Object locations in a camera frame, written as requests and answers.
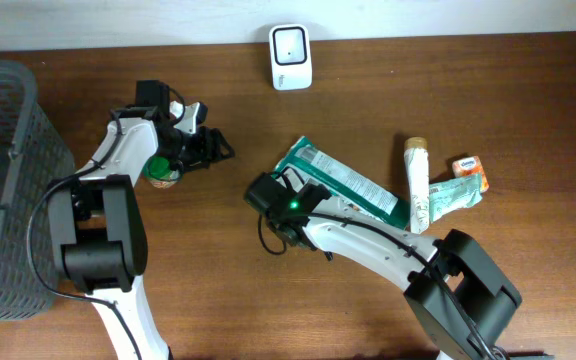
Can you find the orange Kleenex tissue pack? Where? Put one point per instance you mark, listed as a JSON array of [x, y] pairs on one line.
[[470, 166]]

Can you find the green 3M gloves packet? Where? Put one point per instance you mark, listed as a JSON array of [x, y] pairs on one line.
[[305, 163]]

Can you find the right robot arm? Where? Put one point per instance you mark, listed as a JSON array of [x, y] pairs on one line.
[[459, 295]]

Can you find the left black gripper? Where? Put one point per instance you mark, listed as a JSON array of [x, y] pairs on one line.
[[211, 147]]

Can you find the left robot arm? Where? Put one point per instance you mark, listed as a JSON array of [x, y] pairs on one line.
[[98, 237]]

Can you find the grey plastic basket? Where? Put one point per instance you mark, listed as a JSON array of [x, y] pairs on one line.
[[32, 154]]

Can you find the white tube gold cap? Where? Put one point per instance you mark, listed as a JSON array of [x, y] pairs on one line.
[[417, 168]]

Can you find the light green wipes packet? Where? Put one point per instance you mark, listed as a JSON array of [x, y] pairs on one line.
[[454, 194]]

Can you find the green lid jar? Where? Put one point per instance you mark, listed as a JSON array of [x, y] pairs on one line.
[[158, 172]]

